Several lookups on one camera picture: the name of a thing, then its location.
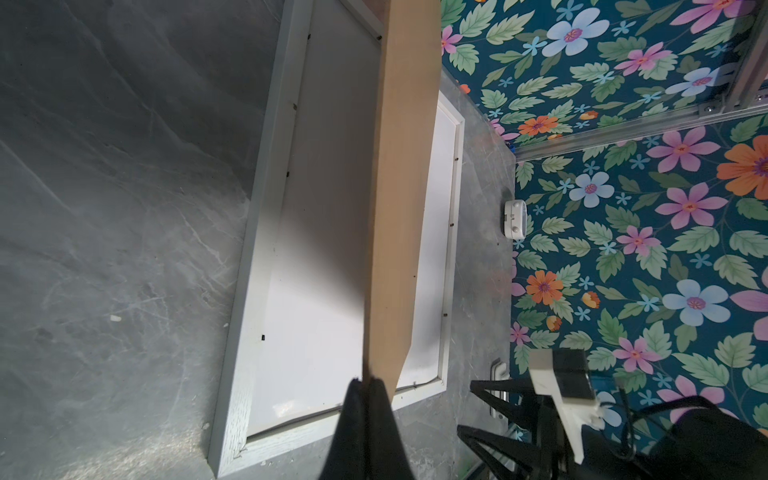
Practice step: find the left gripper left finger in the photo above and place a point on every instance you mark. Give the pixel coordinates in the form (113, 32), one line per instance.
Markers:
(346, 459)

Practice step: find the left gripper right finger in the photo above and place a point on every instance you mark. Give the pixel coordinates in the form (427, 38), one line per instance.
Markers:
(386, 456)

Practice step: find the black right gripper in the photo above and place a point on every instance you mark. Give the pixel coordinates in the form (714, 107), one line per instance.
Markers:
(507, 458)

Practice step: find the white picture frame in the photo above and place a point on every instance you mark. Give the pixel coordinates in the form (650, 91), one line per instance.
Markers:
(258, 270)

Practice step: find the brown frame backing board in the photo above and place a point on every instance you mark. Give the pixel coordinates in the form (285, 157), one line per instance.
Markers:
(408, 93)

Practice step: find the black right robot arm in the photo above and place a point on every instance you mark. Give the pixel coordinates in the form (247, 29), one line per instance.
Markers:
(704, 443)

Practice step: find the white round device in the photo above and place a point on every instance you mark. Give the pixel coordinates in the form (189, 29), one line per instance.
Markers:
(515, 219)

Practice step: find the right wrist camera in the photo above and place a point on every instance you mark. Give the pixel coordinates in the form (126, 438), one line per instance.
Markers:
(563, 375)

